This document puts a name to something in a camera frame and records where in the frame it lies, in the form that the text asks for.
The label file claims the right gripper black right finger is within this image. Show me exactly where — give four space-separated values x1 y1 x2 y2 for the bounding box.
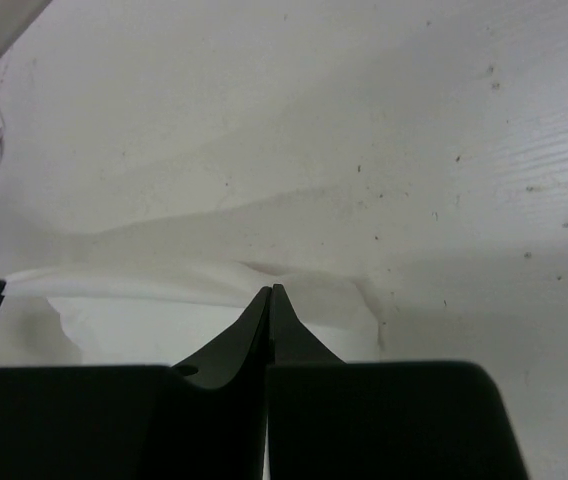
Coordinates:
266 286 528 479

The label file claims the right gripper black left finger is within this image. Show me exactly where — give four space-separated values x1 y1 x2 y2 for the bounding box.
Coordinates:
0 288 270 479

